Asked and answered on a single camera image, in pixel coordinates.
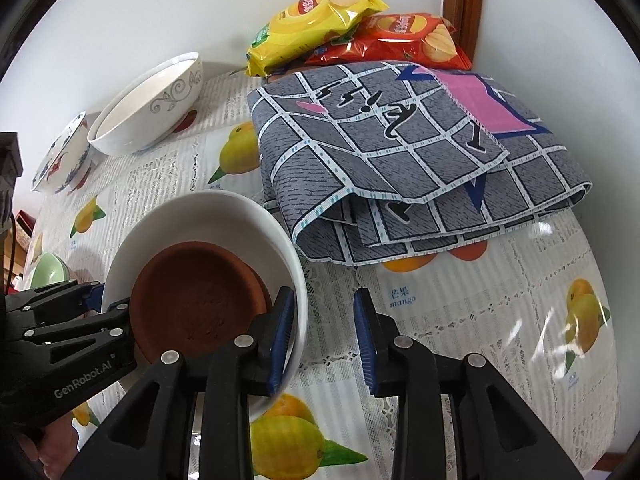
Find person's left hand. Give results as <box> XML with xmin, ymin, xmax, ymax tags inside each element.
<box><xmin>35</xmin><ymin>407</ymin><xmax>83</xmax><ymax>478</ymax></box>

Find brown wooden door frame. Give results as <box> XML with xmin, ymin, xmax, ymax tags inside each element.
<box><xmin>442</xmin><ymin>0</ymin><xmax>486</xmax><ymax>53</ymax></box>

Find green plate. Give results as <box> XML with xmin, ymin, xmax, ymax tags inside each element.
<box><xmin>30</xmin><ymin>252</ymin><xmax>71</xmax><ymax>291</ymax></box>

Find brown terracotta saucer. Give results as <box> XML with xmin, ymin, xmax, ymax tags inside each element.
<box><xmin>129</xmin><ymin>241</ymin><xmax>273</xmax><ymax>368</ymax></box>
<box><xmin>247</xmin><ymin>264</ymin><xmax>275</xmax><ymax>311</ymax></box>

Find blue floral white bowl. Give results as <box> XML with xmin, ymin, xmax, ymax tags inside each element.
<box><xmin>31</xmin><ymin>111</ymin><xmax>93</xmax><ymax>196</ymax></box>

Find plain white bowl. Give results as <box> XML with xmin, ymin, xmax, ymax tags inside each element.
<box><xmin>101</xmin><ymin>191</ymin><xmax>308</xmax><ymax>422</ymax></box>

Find red chips bag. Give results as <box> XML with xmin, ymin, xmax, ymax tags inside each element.
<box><xmin>305</xmin><ymin>12</ymin><xmax>473</xmax><ymax>71</ymax></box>

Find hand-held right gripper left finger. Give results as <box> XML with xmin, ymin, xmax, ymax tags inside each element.
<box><xmin>75</xmin><ymin>286</ymin><xmax>297</xmax><ymax>480</ymax></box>

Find grey grid-patterned cloth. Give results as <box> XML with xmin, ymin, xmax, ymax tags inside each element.
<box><xmin>248</xmin><ymin>60</ymin><xmax>593</xmax><ymax>266</ymax></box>

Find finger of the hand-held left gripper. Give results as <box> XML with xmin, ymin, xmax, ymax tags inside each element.
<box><xmin>22</xmin><ymin>297</ymin><xmax>137</xmax><ymax>363</ymax></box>
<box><xmin>4</xmin><ymin>280</ymin><xmax>107</xmax><ymax>332</ymax></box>

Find yellow chips bag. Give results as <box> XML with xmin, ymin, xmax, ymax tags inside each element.
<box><xmin>246</xmin><ymin>0</ymin><xmax>390</xmax><ymax>78</ymax></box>

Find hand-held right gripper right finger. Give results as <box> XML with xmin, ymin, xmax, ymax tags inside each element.
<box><xmin>352</xmin><ymin>287</ymin><xmax>586</xmax><ymax>480</ymax></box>

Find large white bowl grey swirls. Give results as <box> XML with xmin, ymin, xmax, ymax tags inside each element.
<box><xmin>87</xmin><ymin>51</ymin><xmax>205</xmax><ymax>157</ymax></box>

